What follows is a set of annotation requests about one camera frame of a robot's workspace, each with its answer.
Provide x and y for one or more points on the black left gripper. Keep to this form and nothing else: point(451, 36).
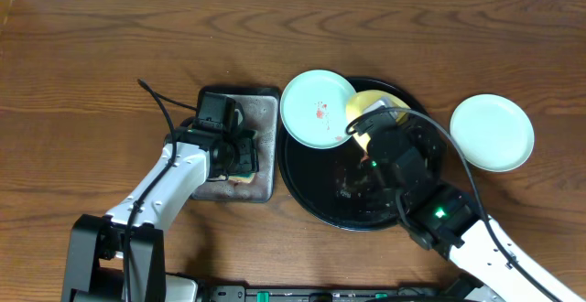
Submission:
point(250, 158)

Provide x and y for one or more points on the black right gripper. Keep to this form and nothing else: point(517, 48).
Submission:
point(422, 134)

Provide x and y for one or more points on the green scrub sponge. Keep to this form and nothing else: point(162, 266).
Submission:
point(248, 164)

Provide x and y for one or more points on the yellow plate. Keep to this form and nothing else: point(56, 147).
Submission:
point(366, 101)

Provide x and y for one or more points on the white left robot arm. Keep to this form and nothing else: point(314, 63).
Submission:
point(120, 256)

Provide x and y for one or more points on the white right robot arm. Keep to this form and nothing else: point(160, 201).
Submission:
point(440, 217)

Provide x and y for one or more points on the black rectangular tray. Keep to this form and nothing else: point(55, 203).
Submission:
point(260, 107)

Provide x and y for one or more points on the round black serving tray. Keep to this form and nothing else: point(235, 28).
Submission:
point(338, 185)

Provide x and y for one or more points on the mint green plate with stain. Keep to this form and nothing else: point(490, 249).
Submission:
point(313, 108)

